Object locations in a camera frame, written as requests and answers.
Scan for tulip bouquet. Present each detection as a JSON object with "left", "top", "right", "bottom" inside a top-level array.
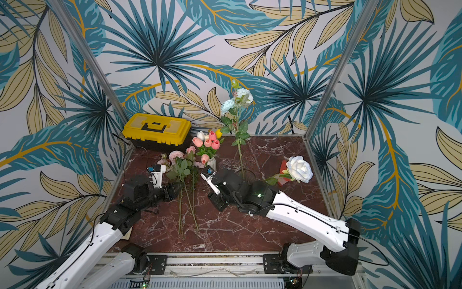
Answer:
[{"left": 192, "top": 129, "right": 224, "bottom": 166}]

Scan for yellow black toolbox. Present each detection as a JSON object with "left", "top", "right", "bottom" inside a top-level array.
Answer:
[{"left": 122, "top": 113, "right": 192, "bottom": 153}]

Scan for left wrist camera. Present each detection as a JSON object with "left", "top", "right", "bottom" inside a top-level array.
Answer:
[{"left": 147, "top": 164, "right": 166, "bottom": 189}]

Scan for pink carnation flower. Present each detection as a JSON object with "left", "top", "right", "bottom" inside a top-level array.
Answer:
[{"left": 194, "top": 161, "right": 205, "bottom": 169}]

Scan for white ribbed vase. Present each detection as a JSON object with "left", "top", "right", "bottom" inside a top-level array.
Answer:
[{"left": 206, "top": 157, "right": 217, "bottom": 171}]

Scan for magenta rose stem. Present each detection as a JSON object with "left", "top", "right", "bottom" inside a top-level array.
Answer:
[{"left": 185, "top": 146, "right": 196, "bottom": 207}]

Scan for light pink peony bunch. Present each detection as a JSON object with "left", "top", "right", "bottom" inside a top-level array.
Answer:
[{"left": 157, "top": 154, "right": 170, "bottom": 170}]

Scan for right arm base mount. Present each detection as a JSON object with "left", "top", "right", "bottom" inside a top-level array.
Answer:
[{"left": 263, "top": 254, "right": 313, "bottom": 274}]

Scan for clear glass vase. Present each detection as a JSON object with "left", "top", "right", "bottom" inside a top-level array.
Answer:
[{"left": 236, "top": 169, "right": 257, "bottom": 185}]

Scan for aluminium front rail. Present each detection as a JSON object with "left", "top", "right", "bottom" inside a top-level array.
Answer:
[{"left": 59, "top": 251, "right": 365, "bottom": 279}]

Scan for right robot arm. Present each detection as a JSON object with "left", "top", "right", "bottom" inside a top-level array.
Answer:
[{"left": 201, "top": 166, "right": 360, "bottom": 276}]

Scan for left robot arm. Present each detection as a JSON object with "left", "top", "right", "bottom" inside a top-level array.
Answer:
[{"left": 37, "top": 176, "right": 181, "bottom": 289}]

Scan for tall pink white flower spray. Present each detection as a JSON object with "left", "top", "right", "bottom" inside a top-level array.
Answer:
[{"left": 220, "top": 80, "right": 253, "bottom": 177}]

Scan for pink peony spray stem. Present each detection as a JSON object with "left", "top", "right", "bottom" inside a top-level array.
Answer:
[{"left": 166, "top": 151, "right": 199, "bottom": 237}]

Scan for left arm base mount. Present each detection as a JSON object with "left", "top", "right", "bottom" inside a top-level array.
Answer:
[{"left": 114, "top": 254, "right": 168, "bottom": 275}]

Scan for red glove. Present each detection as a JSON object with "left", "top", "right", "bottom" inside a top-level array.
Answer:
[{"left": 278, "top": 160, "right": 291, "bottom": 187}]

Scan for white rose stem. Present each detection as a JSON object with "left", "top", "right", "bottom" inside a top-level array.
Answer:
[{"left": 265, "top": 155, "right": 314, "bottom": 185}]

